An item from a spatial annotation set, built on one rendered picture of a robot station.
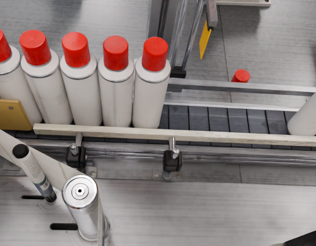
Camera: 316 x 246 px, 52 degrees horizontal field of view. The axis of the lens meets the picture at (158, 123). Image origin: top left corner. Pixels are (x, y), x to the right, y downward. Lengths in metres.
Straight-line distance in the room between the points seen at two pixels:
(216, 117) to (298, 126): 0.15
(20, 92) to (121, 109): 0.15
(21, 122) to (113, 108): 0.16
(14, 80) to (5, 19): 0.38
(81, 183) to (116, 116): 0.20
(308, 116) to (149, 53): 0.31
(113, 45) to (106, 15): 0.41
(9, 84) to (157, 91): 0.21
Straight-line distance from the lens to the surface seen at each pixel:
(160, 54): 0.43
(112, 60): 0.43
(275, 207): 0.60
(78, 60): 0.45
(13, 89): 0.51
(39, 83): 0.48
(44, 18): 0.85
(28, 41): 0.45
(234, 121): 0.64
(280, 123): 0.67
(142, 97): 0.50
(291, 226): 0.60
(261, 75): 0.79
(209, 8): 0.42
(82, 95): 0.49
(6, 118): 0.57
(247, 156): 0.64
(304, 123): 0.63
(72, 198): 0.36
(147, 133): 0.55
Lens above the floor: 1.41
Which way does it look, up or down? 61 degrees down
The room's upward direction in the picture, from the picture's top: 12 degrees clockwise
